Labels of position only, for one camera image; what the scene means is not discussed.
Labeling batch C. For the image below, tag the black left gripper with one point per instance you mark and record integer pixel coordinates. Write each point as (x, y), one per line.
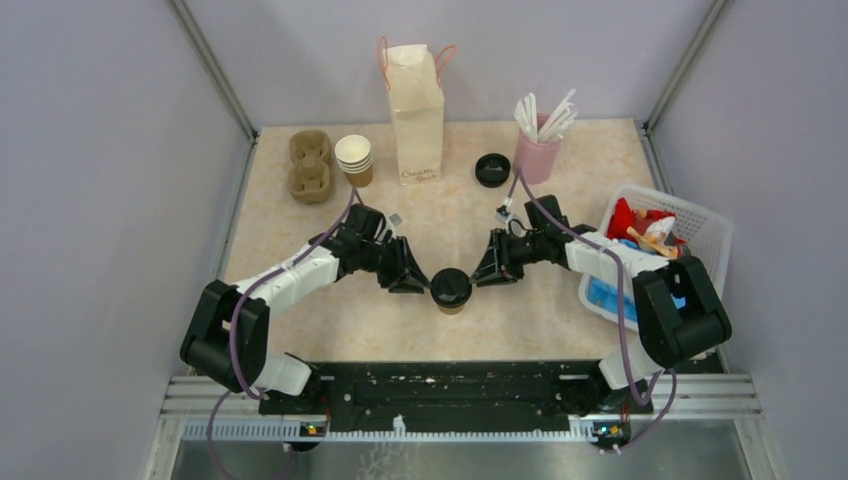
(401, 249)

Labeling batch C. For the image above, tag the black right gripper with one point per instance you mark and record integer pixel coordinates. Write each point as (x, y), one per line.
(488, 272)

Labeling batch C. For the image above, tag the black plastic cup lid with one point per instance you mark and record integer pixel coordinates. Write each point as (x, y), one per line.
(450, 286)

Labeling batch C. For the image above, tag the brown pulp cup carrier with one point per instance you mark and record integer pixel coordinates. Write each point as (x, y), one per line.
(310, 179)

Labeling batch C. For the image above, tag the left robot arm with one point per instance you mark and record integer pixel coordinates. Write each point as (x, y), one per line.
(228, 335)

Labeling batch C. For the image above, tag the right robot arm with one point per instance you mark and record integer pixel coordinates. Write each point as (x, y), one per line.
(678, 310)

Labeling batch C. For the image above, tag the spare black cup lid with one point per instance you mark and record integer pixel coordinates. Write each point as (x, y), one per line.
(492, 170)

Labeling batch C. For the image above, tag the blue cartoon packet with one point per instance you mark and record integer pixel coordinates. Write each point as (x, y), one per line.
(605, 296)

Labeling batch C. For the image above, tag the pink straw holder cup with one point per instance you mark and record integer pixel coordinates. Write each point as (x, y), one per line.
(536, 161)

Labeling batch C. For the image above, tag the stack of paper cups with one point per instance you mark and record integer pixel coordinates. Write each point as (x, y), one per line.
(353, 156)

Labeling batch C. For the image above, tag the red snack packet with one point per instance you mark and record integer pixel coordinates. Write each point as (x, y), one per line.
(650, 230)

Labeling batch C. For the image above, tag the white wrapped straws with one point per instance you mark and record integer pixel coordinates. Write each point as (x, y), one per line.
(544, 128)

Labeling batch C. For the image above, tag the cream paper gift bag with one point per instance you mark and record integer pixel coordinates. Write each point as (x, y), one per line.
(412, 77)

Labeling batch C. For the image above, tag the white plastic basket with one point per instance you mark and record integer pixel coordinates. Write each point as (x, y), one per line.
(707, 234)

